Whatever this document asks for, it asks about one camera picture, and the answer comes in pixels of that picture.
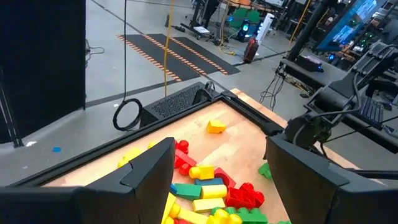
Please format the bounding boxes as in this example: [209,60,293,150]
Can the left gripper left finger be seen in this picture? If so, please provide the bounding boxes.
[76,136,177,224]

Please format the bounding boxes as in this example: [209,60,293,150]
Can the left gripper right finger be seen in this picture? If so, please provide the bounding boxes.
[264,133,351,224]

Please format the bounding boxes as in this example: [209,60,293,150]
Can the green plastic brick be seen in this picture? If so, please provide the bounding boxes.
[257,162,273,180]
[210,206,269,224]
[173,182,203,202]

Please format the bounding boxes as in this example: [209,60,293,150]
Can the large yellow plastic brick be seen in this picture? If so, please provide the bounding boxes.
[192,197,226,213]

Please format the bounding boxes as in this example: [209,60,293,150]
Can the black perforated computer case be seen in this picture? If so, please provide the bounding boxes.
[139,82,220,128]

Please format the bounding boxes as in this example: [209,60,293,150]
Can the black keyboard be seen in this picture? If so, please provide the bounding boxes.
[357,96,386,131]

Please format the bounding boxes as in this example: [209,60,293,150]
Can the black box blue light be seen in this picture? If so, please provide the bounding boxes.
[295,55,325,73]

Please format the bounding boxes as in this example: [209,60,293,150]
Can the black floor mat orange edge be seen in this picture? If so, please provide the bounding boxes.
[116,33,201,83]
[146,32,241,76]

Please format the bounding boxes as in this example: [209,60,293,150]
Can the red and black device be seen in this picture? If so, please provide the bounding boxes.
[243,37,260,64]

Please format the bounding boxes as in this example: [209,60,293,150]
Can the black slanted pole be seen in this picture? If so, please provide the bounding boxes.
[285,0,331,62]

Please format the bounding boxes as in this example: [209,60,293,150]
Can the black folding screen panel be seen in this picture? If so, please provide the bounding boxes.
[0,0,87,149]

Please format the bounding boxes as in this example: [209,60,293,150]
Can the blue lit computer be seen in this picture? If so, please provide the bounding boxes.
[236,19,254,43]

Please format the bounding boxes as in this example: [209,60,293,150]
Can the monitor with blue screen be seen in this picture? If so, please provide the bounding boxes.
[315,0,389,53]

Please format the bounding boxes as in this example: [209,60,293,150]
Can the green chair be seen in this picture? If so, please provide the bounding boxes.
[231,8,261,26]

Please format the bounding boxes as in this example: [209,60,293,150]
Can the black equipment stand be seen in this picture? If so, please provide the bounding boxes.
[164,0,224,40]

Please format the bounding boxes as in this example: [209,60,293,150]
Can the black floor cables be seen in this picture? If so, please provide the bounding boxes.
[259,73,289,111]

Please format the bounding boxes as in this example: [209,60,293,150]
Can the black hanging coiled cable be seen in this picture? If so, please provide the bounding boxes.
[112,0,144,132]

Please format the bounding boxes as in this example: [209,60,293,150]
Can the yellow hanging cable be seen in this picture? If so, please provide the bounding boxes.
[163,0,175,98]

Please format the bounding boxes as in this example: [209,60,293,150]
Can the black floor cable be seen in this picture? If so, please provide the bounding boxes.
[85,39,106,68]

